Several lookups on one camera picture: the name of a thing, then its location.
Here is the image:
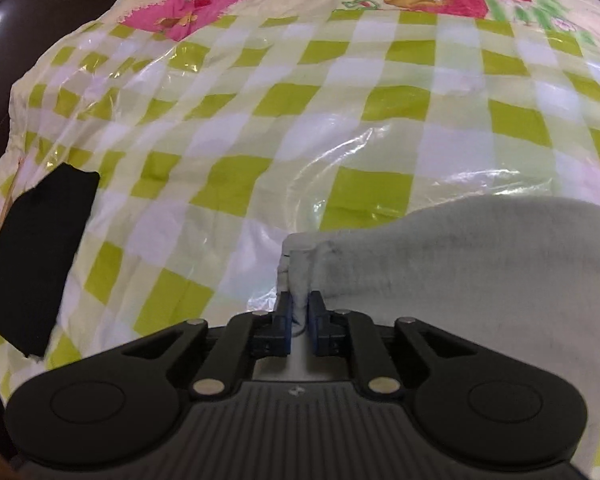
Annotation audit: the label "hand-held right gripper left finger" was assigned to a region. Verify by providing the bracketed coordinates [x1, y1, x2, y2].
[122, 291, 295, 401]

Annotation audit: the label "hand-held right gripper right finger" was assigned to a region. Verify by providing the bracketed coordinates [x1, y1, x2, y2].
[306, 290, 473, 401]

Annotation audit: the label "grey pants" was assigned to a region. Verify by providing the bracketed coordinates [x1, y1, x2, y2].
[252, 196, 600, 478]

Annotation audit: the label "black cloth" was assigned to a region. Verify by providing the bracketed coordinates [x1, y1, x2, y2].
[0, 162, 101, 361]

